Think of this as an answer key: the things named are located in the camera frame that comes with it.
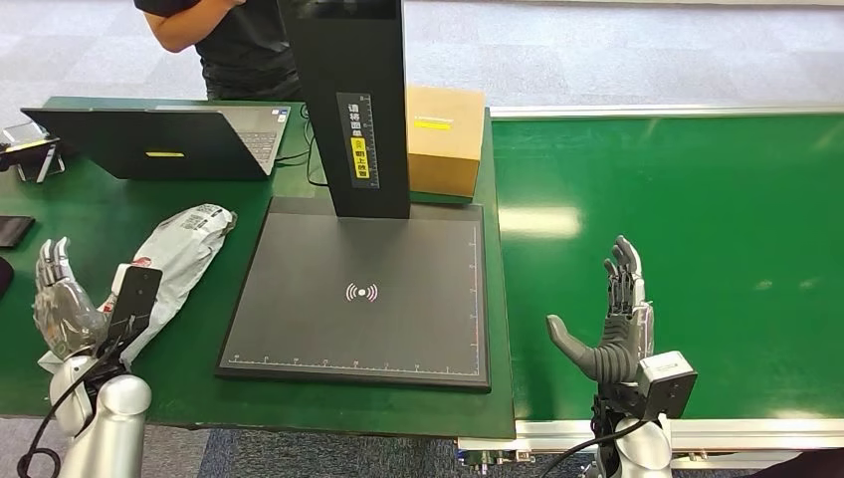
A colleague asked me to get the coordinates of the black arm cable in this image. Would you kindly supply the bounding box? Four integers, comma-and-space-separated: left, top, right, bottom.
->
15, 335, 125, 478
538, 417, 653, 478

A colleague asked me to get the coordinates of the black inbound scanning machine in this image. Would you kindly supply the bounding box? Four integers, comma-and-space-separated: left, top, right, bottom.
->
214, 0, 494, 393

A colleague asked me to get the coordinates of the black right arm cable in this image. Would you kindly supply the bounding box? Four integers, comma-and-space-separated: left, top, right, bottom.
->
538, 417, 653, 478

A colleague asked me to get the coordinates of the phone on clear stand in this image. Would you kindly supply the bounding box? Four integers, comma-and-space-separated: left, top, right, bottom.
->
0, 120, 68, 185

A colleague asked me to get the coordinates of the green conveyor belt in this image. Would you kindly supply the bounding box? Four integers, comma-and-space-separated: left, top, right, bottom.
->
457, 105, 844, 471

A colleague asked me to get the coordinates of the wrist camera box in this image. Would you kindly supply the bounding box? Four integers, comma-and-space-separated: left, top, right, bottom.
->
104, 263, 165, 346
634, 350, 700, 423

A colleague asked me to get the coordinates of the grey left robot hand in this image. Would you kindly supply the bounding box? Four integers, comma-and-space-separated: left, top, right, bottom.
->
32, 236, 111, 361

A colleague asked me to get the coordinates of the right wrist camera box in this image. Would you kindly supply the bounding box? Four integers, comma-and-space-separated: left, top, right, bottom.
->
634, 350, 700, 423

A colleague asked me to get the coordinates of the black machine cable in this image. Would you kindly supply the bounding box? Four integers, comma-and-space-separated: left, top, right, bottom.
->
273, 103, 331, 188

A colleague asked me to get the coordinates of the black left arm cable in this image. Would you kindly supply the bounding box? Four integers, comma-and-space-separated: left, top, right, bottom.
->
15, 335, 125, 478

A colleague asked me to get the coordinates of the brown cardboard box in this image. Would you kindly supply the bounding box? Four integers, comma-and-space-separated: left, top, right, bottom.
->
404, 85, 488, 200

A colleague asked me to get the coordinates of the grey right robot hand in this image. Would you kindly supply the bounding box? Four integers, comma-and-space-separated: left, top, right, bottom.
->
544, 234, 657, 388

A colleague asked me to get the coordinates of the person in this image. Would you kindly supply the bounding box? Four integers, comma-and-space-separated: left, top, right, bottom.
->
132, 0, 305, 103

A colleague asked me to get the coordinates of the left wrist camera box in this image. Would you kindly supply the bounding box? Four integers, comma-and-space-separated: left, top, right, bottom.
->
104, 263, 165, 346

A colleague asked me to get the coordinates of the white red-printed mailer package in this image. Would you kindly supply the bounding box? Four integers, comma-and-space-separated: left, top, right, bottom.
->
37, 202, 238, 374

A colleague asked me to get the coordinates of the dark open laptop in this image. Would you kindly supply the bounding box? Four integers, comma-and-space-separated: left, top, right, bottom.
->
21, 105, 292, 183

